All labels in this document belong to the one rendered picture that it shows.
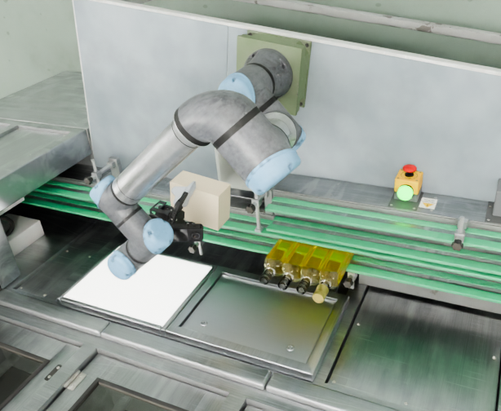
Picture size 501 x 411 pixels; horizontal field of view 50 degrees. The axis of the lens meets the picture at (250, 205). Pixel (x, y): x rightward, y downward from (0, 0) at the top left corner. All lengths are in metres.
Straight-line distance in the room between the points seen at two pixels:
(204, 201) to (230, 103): 0.57
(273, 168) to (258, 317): 0.74
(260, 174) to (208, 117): 0.15
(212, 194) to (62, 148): 0.83
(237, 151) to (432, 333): 0.91
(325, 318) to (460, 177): 0.58
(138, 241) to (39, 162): 0.89
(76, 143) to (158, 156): 1.11
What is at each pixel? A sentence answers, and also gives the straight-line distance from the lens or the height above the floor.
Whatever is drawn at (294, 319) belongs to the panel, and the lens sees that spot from 1.65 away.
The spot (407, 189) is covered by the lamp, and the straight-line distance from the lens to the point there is 1.62.
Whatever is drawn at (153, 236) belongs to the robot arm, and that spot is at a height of 1.44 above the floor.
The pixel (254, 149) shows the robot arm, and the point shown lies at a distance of 1.01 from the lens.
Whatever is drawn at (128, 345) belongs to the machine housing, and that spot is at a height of 1.39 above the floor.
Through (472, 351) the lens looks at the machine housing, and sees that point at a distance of 1.66.
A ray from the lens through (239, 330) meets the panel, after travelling 1.63.
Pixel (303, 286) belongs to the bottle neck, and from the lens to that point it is 1.54.
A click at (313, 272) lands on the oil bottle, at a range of 1.57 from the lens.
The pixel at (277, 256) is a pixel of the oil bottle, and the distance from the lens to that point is 1.63.
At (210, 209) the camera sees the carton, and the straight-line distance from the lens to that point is 1.54.
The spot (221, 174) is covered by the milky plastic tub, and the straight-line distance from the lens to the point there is 1.85.
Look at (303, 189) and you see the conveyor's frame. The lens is 1.72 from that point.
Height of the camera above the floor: 2.24
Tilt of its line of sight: 49 degrees down
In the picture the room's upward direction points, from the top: 139 degrees counter-clockwise
